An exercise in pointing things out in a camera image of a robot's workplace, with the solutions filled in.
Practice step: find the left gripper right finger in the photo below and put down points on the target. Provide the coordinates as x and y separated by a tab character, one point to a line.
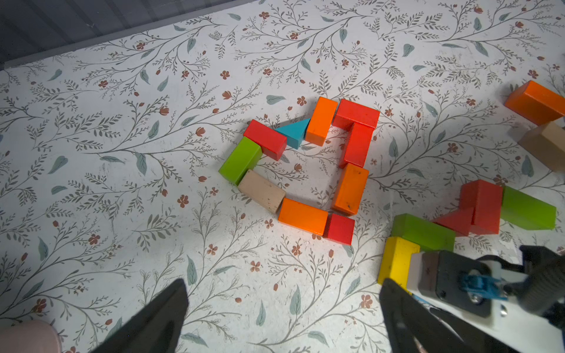
408	322

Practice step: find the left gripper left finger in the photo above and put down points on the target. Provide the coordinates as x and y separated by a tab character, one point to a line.
156	328

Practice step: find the yellow block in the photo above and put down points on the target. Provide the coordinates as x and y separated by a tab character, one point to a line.
396	260

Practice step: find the green block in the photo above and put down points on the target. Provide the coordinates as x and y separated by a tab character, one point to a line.
527	212
429	236
244	157

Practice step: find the red triangle block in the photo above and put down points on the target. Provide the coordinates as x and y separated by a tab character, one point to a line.
459	221

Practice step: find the small red block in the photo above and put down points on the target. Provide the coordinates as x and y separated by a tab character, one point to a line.
339	229

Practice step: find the natural wood block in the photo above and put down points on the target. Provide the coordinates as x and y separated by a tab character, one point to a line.
262	191
546	144

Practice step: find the red rectangular block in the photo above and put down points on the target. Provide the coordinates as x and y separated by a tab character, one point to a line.
350	113
357	146

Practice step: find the teal triangle block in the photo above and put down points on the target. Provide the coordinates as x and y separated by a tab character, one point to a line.
295	133

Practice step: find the orange rectangular block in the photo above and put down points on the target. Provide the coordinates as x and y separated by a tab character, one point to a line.
321	121

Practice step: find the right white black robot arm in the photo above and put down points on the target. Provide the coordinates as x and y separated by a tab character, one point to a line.
541	293

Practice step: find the pink pen cup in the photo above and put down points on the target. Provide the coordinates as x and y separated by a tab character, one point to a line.
33	336

